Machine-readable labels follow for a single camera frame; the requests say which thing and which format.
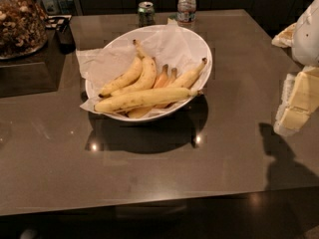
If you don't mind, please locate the middle long yellow banana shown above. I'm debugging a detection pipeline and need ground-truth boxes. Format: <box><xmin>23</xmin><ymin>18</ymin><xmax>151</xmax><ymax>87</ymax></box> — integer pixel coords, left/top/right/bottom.
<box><xmin>111</xmin><ymin>40</ymin><xmax>157</xmax><ymax>97</ymax></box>

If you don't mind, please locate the orange ripe banana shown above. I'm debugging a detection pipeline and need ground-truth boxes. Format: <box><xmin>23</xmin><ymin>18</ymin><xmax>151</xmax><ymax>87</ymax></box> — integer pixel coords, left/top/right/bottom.
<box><xmin>128</xmin><ymin>65</ymin><xmax>168</xmax><ymax>119</ymax></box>

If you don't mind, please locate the clear plastic water bottle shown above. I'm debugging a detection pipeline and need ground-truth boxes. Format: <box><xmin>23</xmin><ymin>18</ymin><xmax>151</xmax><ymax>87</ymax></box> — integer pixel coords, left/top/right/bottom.
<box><xmin>176</xmin><ymin>0</ymin><xmax>196</xmax><ymax>25</ymax></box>

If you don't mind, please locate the white oval bowl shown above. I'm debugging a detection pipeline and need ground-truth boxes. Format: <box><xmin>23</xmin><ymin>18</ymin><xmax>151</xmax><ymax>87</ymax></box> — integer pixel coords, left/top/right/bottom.
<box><xmin>84</xmin><ymin>24</ymin><xmax>213</xmax><ymax>123</ymax></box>

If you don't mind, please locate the checkered black white item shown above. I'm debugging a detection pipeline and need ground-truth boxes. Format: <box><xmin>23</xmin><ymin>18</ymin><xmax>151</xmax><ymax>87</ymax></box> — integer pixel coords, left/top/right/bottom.
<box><xmin>45</xmin><ymin>15</ymin><xmax>72</xmax><ymax>30</ymax></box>

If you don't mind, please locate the green soda can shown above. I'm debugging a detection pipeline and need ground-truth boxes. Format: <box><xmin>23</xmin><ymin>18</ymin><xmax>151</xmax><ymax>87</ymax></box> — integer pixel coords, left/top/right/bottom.
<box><xmin>138</xmin><ymin>1</ymin><xmax>156</xmax><ymax>27</ymax></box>

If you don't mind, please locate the front yellow banana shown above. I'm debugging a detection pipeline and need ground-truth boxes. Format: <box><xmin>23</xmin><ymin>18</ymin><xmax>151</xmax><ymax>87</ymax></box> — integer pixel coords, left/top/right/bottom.
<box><xmin>94</xmin><ymin>87</ymin><xmax>202</xmax><ymax>114</ymax></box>

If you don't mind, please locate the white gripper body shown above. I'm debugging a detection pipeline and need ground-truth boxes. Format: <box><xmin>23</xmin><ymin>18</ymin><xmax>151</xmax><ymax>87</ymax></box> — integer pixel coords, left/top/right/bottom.
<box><xmin>292</xmin><ymin>0</ymin><xmax>319</xmax><ymax>67</ymax></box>

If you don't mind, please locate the white paper liner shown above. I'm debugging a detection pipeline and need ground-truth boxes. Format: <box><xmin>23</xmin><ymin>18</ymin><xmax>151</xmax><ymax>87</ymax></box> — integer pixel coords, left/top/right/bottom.
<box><xmin>75</xmin><ymin>24</ymin><xmax>213</xmax><ymax>120</ymax></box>

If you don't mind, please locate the dark square stand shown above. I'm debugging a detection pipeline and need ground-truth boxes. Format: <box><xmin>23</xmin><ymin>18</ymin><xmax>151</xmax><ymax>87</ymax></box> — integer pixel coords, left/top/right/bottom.
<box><xmin>0</xmin><ymin>31</ymin><xmax>65</xmax><ymax>98</ymax></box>

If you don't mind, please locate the glass jar of nuts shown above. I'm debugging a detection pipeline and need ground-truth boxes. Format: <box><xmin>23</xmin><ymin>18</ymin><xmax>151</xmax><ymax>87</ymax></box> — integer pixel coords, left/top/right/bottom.
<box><xmin>0</xmin><ymin>0</ymin><xmax>48</xmax><ymax>60</ymax></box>

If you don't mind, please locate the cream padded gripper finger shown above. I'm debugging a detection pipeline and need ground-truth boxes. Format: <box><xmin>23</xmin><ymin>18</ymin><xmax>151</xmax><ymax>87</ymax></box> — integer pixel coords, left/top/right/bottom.
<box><xmin>273</xmin><ymin>66</ymin><xmax>319</xmax><ymax>136</ymax></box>
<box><xmin>271</xmin><ymin>23</ymin><xmax>296</xmax><ymax>48</ymax></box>

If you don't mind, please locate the upper left yellow banana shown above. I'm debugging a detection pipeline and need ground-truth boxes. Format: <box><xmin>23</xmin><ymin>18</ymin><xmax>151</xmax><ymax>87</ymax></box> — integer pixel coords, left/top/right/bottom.
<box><xmin>99</xmin><ymin>57</ymin><xmax>142</xmax><ymax>98</ymax></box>

